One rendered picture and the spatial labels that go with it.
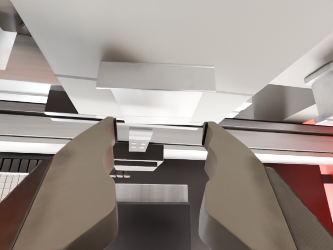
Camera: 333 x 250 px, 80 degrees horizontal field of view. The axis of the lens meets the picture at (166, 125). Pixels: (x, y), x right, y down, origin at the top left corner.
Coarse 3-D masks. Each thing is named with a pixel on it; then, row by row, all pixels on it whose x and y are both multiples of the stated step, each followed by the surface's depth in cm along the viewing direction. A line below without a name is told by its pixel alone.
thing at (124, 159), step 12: (132, 132) 30; (144, 132) 30; (120, 144) 44; (132, 144) 37; (144, 144) 37; (156, 144) 45; (120, 156) 43; (132, 156) 43; (144, 156) 44; (156, 156) 44; (120, 168) 47; (132, 168) 47; (144, 168) 46
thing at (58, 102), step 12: (48, 96) 25; (60, 96) 25; (48, 108) 24; (60, 108) 25; (72, 108) 25; (60, 120) 27; (72, 120) 27; (84, 120) 27; (96, 120) 27; (120, 120) 28
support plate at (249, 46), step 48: (48, 0) 10; (96, 0) 10; (144, 0) 10; (192, 0) 10; (240, 0) 10; (288, 0) 10; (48, 48) 13; (96, 48) 13; (144, 48) 13; (192, 48) 13; (240, 48) 13; (288, 48) 13; (96, 96) 20; (240, 96) 20
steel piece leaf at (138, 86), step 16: (112, 64) 15; (128, 64) 15; (144, 64) 15; (160, 64) 15; (176, 64) 15; (192, 64) 15; (112, 80) 14; (128, 80) 14; (144, 80) 14; (160, 80) 14; (176, 80) 14; (192, 80) 14; (208, 80) 15; (128, 96) 20; (144, 96) 19; (160, 96) 19; (176, 96) 19; (192, 96) 19; (128, 112) 23; (144, 112) 23; (160, 112) 23; (176, 112) 23; (192, 112) 23
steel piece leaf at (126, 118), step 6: (126, 120) 26; (132, 120) 26; (138, 120) 26; (144, 120) 26; (150, 120) 26; (156, 120) 26; (162, 120) 26; (168, 120) 26; (174, 120) 26; (180, 120) 26; (186, 120) 26
